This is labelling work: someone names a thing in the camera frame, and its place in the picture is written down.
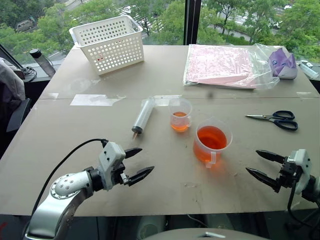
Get clear tape patch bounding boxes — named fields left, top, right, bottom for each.
left=70, top=93, right=126, bottom=107

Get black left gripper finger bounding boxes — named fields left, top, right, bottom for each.
left=128, top=165, right=155, bottom=187
left=124, top=147, right=143, bottom=159

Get clear plastic item on sill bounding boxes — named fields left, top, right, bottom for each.
left=297, top=59, right=320, bottom=80

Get white perforated plastic basket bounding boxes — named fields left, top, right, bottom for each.
left=68, top=14, right=145, bottom=76

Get small beaker with orange liquid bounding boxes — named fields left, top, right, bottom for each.
left=168, top=97, right=193, bottom=133

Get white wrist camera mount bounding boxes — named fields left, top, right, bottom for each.
left=97, top=141, right=127, bottom=191
left=287, top=148, right=313, bottom=195

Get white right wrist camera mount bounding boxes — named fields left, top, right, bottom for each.
left=287, top=148, right=313, bottom=195

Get large beaker with orange liquid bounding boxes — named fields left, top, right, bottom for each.
left=192, top=119, right=233, bottom=169

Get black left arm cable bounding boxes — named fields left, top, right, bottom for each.
left=31, top=138, right=109, bottom=216

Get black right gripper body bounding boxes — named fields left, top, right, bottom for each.
left=274, top=156, right=304, bottom=194

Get large clear plastic syringe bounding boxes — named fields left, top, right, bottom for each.
left=131, top=96, right=156, bottom=140

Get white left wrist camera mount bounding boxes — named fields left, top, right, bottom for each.
left=97, top=141, right=127, bottom=191

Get black window frame post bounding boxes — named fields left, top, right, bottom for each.
left=183, top=0, right=203, bottom=47

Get dark water bottle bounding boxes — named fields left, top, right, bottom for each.
left=29, top=48, right=56, bottom=78

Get black chair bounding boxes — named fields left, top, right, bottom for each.
left=0, top=74, right=33, bottom=161

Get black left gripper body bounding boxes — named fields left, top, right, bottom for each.
left=113, top=159, right=132, bottom=186

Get grey cloth on chair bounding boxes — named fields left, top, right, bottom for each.
left=0, top=56, right=27, bottom=105

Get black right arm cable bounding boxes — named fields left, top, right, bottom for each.
left=286, top=172, right=313, bottom=228

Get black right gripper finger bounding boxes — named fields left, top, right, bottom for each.
left=255, top=149, right=286, bottom=164
left=245, top=167, right=279, bottom=189

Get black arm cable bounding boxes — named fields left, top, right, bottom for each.
left=31, top=138, right=109, bottom=216
left=286, top=172, right=313, bottom=228

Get pink sheets in plastic bag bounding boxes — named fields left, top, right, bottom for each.
left=183, top=43, right=280, bottom=90

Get black handled scissors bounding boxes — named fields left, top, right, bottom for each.
left=245, top=110, right=299, bottom=132

